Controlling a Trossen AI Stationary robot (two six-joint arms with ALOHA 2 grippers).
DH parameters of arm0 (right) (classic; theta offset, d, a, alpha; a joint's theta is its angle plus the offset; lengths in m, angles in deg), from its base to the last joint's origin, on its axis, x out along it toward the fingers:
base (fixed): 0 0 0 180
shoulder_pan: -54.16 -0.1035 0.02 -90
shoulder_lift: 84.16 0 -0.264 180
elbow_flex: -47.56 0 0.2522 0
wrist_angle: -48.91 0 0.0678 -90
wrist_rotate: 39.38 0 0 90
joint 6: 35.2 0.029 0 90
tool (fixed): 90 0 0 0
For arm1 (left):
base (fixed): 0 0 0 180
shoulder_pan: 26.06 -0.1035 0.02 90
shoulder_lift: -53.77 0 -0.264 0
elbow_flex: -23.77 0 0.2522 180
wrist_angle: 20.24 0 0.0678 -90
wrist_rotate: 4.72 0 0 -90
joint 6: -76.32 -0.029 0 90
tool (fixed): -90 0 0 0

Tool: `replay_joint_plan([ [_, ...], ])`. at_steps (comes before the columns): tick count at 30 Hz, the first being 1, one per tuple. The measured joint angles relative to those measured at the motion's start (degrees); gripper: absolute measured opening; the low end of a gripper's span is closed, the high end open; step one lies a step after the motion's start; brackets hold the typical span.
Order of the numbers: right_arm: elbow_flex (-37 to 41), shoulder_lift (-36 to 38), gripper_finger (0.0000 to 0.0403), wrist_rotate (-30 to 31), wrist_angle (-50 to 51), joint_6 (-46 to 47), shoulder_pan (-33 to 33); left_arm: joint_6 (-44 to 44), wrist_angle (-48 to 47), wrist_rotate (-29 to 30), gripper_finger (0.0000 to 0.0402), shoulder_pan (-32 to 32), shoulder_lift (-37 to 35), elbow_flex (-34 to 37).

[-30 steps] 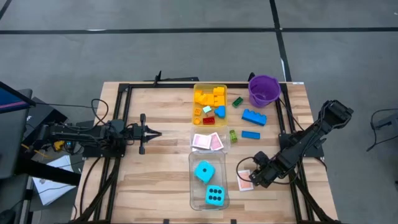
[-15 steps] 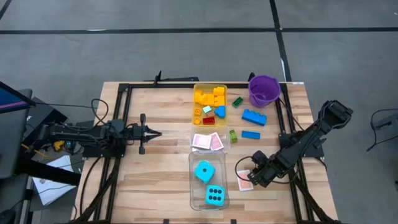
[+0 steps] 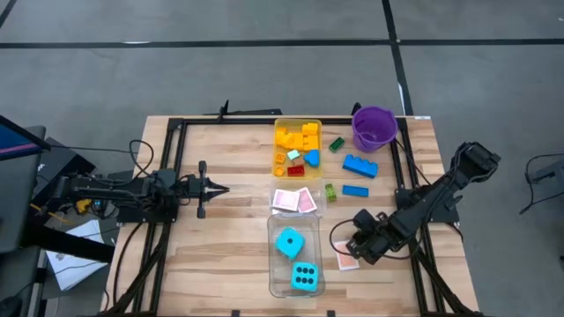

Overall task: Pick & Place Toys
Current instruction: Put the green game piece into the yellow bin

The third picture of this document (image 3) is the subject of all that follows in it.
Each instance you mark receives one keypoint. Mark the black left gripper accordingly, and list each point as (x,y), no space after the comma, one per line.
(202,189)

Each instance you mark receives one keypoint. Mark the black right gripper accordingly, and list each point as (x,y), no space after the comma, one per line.
(368,235)

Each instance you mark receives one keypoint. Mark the small yellow toy brick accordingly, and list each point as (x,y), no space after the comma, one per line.
(279,171)

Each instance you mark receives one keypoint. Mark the large blue toy block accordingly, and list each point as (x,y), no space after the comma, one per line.
(359,166)

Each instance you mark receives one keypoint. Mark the small yellow four-stud brick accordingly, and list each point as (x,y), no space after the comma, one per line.
(280,157)

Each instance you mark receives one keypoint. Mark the teal foam die black dots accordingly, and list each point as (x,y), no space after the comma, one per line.
(304,287)
(286,250)

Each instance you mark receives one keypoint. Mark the red toy brick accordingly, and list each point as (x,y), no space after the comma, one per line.
(295,171)

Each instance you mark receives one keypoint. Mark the yellow two-stud toy block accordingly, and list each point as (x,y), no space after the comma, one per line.
(311,144)
(279,131)
(310,129)
(296,142)
(285,141)

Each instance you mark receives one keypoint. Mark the tan cardboard box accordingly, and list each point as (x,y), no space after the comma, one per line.
(299,162)

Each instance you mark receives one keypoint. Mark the small blue rounded block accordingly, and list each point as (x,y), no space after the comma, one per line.
(312,157)

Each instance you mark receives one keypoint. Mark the dark green toy brick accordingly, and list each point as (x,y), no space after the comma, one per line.
(337,144)

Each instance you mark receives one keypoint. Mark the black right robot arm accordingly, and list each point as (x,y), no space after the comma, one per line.
(440,193)

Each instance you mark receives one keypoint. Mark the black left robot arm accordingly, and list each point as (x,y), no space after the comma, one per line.
(114,191)

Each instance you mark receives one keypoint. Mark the flat blue toy brick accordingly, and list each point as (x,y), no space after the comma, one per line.
(355,190)

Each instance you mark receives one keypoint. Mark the light green toy brick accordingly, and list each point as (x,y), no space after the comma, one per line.
(331,193)

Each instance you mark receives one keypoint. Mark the large clear plastic container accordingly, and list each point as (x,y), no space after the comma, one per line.
(308,224)

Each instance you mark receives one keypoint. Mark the small clear plastic container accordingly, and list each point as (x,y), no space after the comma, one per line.
(275,182)

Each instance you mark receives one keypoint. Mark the purple plastic bucket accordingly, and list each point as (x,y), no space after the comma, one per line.
(374,132)

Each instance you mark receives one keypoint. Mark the white paper sheets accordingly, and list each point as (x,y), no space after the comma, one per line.
(75,255)

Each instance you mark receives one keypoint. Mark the black equipment stand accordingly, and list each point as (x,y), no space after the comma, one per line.
(66,246)

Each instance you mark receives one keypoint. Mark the dark computer monitor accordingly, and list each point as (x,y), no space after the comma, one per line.
(17,141)

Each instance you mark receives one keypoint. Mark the black aluminium table frame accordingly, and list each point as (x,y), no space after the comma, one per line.
(174,132)

